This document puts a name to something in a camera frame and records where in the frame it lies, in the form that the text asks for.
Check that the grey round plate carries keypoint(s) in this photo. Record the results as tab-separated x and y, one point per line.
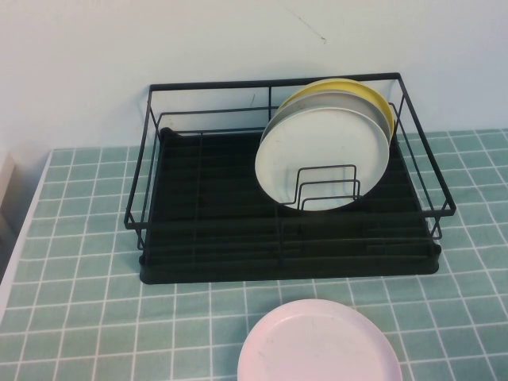
337	99

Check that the pink round plate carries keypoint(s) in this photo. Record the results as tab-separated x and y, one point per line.
317	345

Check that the green checked tablecloth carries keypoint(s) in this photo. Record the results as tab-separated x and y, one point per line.
79	278

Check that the white round plate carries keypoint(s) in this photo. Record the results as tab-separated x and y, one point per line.
309	151

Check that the yellow round plate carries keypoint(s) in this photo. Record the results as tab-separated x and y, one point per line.
317	85

